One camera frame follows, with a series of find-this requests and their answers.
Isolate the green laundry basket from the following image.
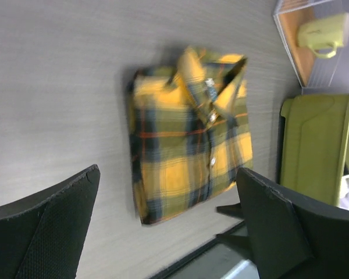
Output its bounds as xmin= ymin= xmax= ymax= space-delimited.
xmin=280 ymin=94 xmax=349 ymax=206

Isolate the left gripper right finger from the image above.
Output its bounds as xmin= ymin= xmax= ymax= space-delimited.
xmin=236 ymin=168 xmax=349 ymax=278

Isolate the white wire shelf unit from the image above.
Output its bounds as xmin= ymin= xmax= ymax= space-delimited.
xmin=273 ymin=0 xmax=349 ymax=91

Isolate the white shirt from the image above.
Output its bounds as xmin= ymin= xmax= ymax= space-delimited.
xmin=338 ymin=174 xmax=349 ymax=210

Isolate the pale green mug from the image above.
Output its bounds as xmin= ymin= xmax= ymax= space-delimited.
xmin=297 ymin=12 xmax=349 ymax=59

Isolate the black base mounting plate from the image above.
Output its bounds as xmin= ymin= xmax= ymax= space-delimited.
xmin=151 ymin=237 xmax=259 ymax=278

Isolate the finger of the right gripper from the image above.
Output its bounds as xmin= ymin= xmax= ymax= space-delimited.
xmin=216 ymin=234 xmax=252 ymax=256
xmin=216 ymin=203 xmax=244 ymax=220

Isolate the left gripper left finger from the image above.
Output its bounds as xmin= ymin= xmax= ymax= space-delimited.
xmin=0 ymin=164 xmax=101 ymax=278

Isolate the yellow plaid long sleeve shirt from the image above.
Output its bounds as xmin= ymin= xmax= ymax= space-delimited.
xmin=127 ymin=47 xmax=253 ymax=225

